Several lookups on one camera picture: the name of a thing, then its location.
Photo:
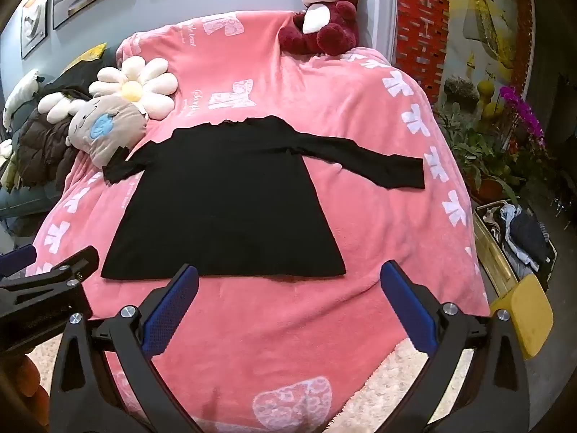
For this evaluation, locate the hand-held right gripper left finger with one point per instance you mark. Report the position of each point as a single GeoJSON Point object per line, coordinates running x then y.
{"type": "Point", "coordinates": [173, 309]}

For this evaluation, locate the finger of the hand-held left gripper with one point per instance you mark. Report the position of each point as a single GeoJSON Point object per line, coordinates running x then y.
{"type": "Point", "coordinates": [67, 267]}
{"type": "Point", "coordinates": [16, 259]}

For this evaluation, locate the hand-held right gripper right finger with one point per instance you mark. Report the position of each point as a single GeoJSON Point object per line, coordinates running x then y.
{"type": "Point", "coordinates": [405, 306]}

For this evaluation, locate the black long-sleeve sweater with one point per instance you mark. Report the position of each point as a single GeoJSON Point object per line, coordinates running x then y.
{"type": "Point", "coordinates": [225, 198]}

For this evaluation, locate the box of clothes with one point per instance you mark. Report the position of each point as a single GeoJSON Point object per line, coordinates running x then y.
{"type": "Point", "coordinates": [518, 239]}

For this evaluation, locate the person's left hand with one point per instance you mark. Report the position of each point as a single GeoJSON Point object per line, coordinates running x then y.
{"type": "Point", "coordinates": [34, 388]}

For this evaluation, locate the white fluffy rug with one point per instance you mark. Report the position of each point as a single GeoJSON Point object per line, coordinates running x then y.
{"type": "Point", "coordinates": [405, 397]}

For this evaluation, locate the brown puffer jacket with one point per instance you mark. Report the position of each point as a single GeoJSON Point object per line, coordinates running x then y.
{"type": "Point", "coordinates": [45, 153]}

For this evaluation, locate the yellow stool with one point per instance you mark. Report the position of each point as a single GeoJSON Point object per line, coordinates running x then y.
{"type": "Point", "coordinates": [527, 315]}

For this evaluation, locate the pink bow-print blanket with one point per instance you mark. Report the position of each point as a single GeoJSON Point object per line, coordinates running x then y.
{"type": "Point", "coordinates": [338, 189]}

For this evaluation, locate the grey plush face pillow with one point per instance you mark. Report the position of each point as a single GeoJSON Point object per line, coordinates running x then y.
{"type": "Point", "coordinates": [117, 131]}

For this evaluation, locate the white daisy flower pillow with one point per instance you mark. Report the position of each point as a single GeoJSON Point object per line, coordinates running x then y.
{"type": "Point", "coordinates": [58, 106]}
{"type": "Point", "coordinates": [148, 72]}

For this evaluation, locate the green potted plant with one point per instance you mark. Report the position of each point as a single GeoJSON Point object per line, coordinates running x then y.
{"type": "Point", "coordinates": [473, 153]}

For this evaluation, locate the white plush toy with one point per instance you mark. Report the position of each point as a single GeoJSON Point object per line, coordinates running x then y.
{"type": "Point", "coordinates": [22, 90]}

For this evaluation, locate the dark cloth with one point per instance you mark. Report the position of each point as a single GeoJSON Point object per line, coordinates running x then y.
{"type": "Point", "coordinates": [76, 76]}

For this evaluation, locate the yellow pillow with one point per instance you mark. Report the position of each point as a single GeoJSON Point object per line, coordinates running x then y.
{"type": "Point", "coordinates": [92, 52]}

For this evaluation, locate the yellow gourd ornament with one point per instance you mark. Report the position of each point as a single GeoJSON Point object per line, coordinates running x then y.
{"type": "Point", "coordinates": [489, 99]}

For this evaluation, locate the purple orchid plant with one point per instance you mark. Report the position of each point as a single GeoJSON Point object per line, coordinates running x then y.
{"type": "Point", "coordinates": [525, 112]}

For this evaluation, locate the framed picture with white shape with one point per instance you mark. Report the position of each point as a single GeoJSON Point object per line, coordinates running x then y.
{"type": "Point", "coordinates": [36, 18]}

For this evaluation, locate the red and white plush bear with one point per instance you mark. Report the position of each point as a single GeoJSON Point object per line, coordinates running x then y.
{"type": "Point", "coordinates": [333, 31]}

